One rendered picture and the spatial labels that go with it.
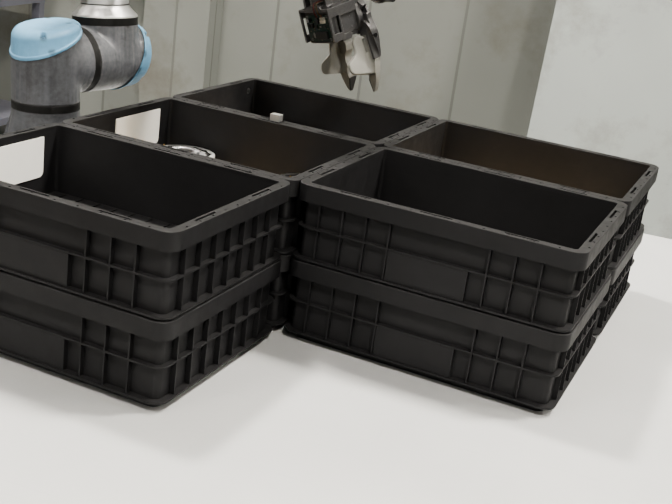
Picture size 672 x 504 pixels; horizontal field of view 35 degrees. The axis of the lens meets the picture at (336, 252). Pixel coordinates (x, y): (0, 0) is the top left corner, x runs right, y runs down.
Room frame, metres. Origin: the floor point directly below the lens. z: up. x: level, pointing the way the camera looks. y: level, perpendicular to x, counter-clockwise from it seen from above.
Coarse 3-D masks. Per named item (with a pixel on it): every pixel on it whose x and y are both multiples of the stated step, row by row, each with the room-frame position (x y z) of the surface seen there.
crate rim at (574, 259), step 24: (336, 168) 1.49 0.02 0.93; (456, 168) 1.60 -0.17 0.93; (312, 192) 1.38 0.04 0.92; (336, 192) 1.37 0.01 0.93; (576, 192) 1.54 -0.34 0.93; (384, 216) 1.34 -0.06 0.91; (408, 216) 1.33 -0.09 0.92; (432, 216) 1.31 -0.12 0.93; (624, 216) 1.49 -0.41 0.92; (456, 240) 1.30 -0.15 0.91; (480, 240) 1.29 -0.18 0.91; (504, 240) 1.28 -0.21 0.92; (528, 240) 1.27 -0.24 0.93; (600, 240) 1.32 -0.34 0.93; (552, 264) 1.25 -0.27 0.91; (576, 264) 1.24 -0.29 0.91
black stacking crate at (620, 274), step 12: (636, 240) 1.70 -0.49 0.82; (624, 264) 1.61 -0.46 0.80; (612, 276) 1.53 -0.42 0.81; (624, 276) 1.69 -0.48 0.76; (612, 288) 1.58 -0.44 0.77; (624, 288) 1.74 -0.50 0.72; (612, 300) 1.61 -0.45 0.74; (600, 312) 1.55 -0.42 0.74; (612, 312) 1.63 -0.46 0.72; (600, 324) 1.55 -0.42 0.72
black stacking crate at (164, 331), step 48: (0, 288) 1.20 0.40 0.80; (48, 288) 1.17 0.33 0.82; (240, 288) 1.27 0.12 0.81; (0, 336) 1.21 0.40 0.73; (48, 336) 1.18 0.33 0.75; (96, 336) 1.16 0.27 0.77; (144, 336) 1.12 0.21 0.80; (192, 336) 1.18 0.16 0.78; (240, 336) 1.31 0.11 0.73; (96, 384) 1.15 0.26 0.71; (144, 384) 1.13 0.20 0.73; (192, 384) 1.18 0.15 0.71
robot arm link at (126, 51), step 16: (80, 0) 1.91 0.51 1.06; (96, 0) 1.89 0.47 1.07; (112, 0) 1.89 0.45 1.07; (128, 0) 1.93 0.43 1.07; (80, 16) 1.88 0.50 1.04; (96, 16) 1.87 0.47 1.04; (112, 16) 1.88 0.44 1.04; (128, 16) 1.90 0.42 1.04; (96, 32) 1.87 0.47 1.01; (112, 32) 1.88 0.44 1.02; (128, 32) 1.90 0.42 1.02; (144, 32) 1.96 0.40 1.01; (112, 48) 1.87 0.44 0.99; (128, 48) 1.90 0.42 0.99; (144, 48) 1.93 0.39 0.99; (112, 64) 1.86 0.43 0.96; (128, 64) 1.90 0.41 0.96; (144, 64) 1.93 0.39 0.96; (112, 80) 1.88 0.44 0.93; (128, 80) 1.91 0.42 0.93
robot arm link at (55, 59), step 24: (24, 24) 1.81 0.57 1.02; (48, 24) 1.81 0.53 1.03; (72, 24) 1.81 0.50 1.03; (24, 48) 1.76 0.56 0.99; (48, 48) 1.76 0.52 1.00; (72, 48) 1.79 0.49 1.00; (96, 48) 1.84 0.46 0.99; (24, 72) 1.76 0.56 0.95; (48, 72) 1.76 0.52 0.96; (72, 72) 1.79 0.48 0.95; (96, 72) 1.83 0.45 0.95; (24, 96) 1.76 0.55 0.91; (48, 96) 1.76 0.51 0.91; (72, 96) 1.79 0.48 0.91
